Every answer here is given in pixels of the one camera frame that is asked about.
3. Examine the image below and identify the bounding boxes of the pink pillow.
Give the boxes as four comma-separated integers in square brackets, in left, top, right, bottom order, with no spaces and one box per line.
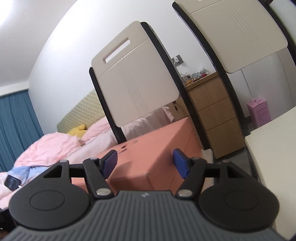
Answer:
[81,117,115,144]

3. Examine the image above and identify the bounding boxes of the yellow plush toy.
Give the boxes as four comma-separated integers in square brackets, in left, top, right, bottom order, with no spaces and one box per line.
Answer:
[67,124,87,138]

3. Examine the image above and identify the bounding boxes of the salmon pink storage box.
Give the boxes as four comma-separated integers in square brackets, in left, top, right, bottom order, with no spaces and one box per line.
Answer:
[69,116,205,193]

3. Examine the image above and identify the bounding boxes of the wooden drawer cabinet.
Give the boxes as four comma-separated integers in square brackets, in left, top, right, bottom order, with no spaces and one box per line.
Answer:
[187,73,245,158]

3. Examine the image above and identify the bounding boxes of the bed with pink duvet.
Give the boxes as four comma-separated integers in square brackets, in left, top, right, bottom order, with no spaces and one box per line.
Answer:
[0,105,176,209]

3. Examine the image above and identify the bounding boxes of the quilted beige headboard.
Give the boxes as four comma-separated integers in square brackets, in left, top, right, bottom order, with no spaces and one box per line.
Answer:
[57,90,105,133]

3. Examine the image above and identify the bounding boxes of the light blue blanket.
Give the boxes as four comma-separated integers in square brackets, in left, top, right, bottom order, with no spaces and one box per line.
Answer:
[8,166,47,185]

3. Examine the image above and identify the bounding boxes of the black phone on bed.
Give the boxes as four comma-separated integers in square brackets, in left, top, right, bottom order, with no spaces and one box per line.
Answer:
[4,175,22,191]

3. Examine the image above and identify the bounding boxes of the blue curtain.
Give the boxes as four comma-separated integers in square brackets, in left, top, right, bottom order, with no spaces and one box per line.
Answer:
[0,90,44,172]

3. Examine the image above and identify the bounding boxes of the pink purple gift box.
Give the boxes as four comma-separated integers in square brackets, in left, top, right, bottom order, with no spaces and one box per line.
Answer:
[247,98,271,128]

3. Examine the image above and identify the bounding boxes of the beige chair near bed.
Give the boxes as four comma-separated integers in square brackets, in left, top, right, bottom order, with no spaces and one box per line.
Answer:
[89,21,210,149]

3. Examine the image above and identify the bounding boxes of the beige chair right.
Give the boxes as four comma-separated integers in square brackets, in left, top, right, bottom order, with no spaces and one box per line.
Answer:
[172,1,295,136]

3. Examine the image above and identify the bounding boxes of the wall power socket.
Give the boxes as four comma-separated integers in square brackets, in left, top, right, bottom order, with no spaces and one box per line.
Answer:
[173,55,184,66]

